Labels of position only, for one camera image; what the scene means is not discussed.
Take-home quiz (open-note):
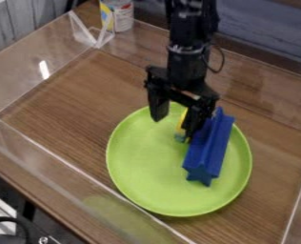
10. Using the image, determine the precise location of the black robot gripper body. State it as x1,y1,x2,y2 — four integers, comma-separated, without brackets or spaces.
144,45,219,108

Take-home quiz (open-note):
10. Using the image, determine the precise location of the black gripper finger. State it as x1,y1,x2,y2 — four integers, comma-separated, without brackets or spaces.
181,106,213,137
147,86,169,122

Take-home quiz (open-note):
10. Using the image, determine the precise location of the yellow toy banana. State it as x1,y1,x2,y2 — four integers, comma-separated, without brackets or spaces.
175,110,187,143

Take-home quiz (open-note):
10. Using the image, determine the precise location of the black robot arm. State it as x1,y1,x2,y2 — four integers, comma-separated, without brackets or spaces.
144,0,219,138

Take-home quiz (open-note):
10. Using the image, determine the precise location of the green round plate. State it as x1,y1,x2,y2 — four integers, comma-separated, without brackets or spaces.
105,103,252,217

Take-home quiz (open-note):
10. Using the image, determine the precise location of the blue star-shaped block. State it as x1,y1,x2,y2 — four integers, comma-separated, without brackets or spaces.
181,107,233,187

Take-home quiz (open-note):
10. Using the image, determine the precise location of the black device with knob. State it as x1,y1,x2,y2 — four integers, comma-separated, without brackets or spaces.
14,221,84,244

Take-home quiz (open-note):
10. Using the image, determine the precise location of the clear acrylic enclosure wall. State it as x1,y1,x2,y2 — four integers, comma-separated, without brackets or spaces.
0,3,301,244

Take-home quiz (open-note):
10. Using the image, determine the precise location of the black cable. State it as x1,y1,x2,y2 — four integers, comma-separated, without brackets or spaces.
0,216,33,244

